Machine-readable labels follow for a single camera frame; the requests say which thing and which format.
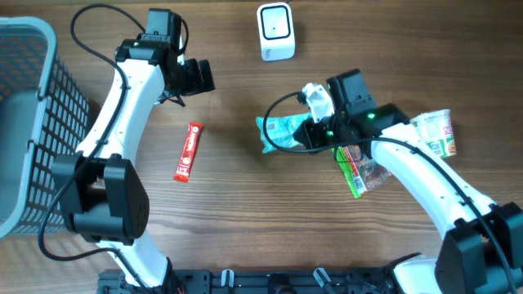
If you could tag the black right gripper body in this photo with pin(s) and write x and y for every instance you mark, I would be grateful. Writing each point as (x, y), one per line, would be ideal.
(327, 133)

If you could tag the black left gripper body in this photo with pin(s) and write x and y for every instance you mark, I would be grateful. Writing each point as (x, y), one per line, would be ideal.
(189, 81)

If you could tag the green snack bag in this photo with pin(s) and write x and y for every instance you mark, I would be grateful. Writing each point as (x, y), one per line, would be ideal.
(362, 174)

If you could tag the teal snack packet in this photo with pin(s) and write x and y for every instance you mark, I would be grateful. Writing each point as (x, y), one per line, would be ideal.
(281, 130)

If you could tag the red coffee stick sachet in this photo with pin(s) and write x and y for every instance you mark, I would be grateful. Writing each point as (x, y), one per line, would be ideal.
(183, 170)

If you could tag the instant noodle cup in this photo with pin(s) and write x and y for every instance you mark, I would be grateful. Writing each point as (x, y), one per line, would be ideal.
(435, 129)

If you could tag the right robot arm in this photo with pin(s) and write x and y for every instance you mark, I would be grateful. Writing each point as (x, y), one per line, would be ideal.
(482, 241)

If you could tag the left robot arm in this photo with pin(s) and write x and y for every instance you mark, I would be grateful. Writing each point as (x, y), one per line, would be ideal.
(99, 193)

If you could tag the white barcode scanner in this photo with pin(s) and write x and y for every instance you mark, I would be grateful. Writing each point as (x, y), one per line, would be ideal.
(276, 31)

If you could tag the grey plastic shopping basket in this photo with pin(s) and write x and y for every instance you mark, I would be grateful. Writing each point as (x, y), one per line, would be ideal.
(44, 113)

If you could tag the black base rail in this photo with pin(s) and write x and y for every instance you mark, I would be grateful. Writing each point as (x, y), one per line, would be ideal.
(349, 281)

